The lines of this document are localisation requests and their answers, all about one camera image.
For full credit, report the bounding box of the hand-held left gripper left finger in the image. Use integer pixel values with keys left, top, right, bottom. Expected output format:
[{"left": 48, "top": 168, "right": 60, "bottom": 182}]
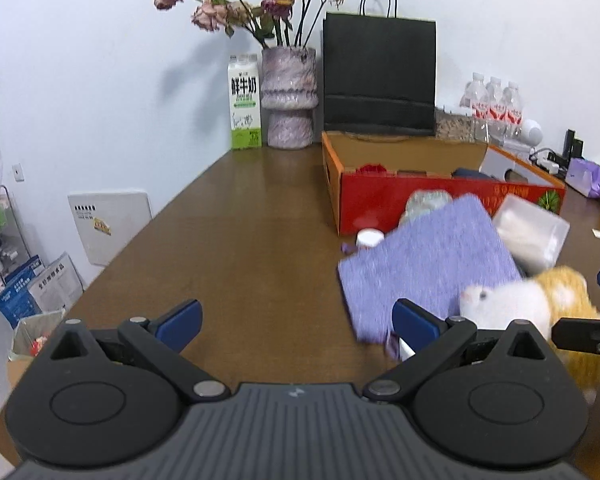
[{"left": 35, "top": 299, "right": 231, "bottom": 403}]

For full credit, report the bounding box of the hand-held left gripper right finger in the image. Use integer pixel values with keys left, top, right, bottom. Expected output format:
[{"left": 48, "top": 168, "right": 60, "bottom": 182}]
[{"left": 363, "top": 298, "right": 560, "bottom": 403}]

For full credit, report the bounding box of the purple fluffy cloth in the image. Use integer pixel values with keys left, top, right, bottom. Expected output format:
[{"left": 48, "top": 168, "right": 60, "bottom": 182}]
[{"left": 337, "top": 194, "right": 523, "bottom": 345}]

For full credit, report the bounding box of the white and orange plush toy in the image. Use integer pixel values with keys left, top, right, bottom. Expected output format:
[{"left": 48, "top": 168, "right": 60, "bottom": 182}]
[{"left": 459, "top": 266, "right": 600, "bottom": 403}]

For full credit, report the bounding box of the clear plastic cotton box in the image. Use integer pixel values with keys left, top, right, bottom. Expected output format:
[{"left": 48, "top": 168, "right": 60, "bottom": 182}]
[{"left": 491, "top": 194, "right": 571, "bottom": 277}]

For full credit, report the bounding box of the red cardboard box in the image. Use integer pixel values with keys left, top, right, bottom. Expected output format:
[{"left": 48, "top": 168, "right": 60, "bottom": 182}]
[{"left": 321, "top": 131, "right": 567, "bottom": 237}]

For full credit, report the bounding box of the brown wooden desktop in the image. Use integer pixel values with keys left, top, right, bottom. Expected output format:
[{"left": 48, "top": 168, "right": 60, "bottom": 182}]
[{"left": 0, "top": 147, "right": 600, "bottom": 466}]

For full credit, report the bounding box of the small white round jar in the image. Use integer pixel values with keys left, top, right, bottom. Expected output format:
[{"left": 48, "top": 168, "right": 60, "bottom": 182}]
[{"left": 356, "top": 229, "right": 385, "bottom": 250}]

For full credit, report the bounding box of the purple tissue pack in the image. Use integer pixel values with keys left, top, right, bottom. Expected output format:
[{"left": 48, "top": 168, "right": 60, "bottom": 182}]
[{"left": 566, "top": 157, "right": 600, "bottom": 198}]

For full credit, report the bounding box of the white printed carton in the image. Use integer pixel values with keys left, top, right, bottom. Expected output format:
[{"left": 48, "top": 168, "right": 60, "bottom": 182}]
[{"left": 30, "top": 252, "right": 85, "bottom": 313}]

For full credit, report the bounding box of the white power strip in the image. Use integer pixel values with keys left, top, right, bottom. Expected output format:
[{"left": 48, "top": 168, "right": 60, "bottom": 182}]
[{"left": 529, "top": 147, "right": 569, "bottom": 177}]

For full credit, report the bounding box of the black charger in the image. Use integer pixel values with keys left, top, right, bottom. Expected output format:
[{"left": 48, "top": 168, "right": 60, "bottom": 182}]
[{"left": 562, "top": 129, "right": 584, "bottom": 158}]

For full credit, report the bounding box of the cardboard waste box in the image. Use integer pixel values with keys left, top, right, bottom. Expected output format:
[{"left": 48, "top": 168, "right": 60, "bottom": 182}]
[{"left": 7, "top": 309, "right": 66, "bottom": 363}]

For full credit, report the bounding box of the navy blue item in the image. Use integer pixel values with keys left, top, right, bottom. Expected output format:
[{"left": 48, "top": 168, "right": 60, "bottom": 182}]
[{"left": 452, "top": 167, "right": 501, "bottom": 181}]

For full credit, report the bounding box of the blue carton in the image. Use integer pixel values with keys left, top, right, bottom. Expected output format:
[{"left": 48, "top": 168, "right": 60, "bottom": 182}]
[{"left": 0, "top": 255, "right": 46, "bottom": 328}]

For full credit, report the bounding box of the red label water bottle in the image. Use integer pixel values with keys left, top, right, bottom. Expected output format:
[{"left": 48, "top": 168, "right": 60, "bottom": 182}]
[
  {"left": 500, "top": 81, "right": 525, "bottom": 143},
  {"left": 461, "top": 72, "right": 491, "bottom": 143},
  {"left": 482, "top": 76, "right": 507, "bottom": 143}
]

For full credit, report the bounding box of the clear cereal container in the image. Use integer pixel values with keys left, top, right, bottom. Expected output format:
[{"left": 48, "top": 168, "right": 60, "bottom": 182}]
[{"left": 435, "top": 107, "right": 476, "bottom": 142}]

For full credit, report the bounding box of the white and green milk carton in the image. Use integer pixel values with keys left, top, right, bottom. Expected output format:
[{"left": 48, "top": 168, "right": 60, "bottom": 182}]
[{"left": 227, "top": 53, "right": 262, "bottom": 151}]

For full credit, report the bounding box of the purple marbled vase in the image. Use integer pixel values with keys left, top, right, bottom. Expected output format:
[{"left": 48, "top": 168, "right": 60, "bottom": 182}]
[{"left": 260, "top": 46, "right": 318, "bottom": 150}]

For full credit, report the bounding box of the black paper bag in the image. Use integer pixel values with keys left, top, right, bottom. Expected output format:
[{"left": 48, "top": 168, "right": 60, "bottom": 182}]
[{"left": 322, "top": 0, "right": 437, "bottom": 137}]

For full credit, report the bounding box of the white round camera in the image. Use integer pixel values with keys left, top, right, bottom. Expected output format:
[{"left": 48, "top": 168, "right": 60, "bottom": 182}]
[{"left": 517, "top": 118, "right": 544, "bottom": 147}]

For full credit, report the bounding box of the metal wire rack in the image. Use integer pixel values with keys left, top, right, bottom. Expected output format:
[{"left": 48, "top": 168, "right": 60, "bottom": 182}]
[{"left": 0, "top": 185, "right": 31, "bottom": 311}]

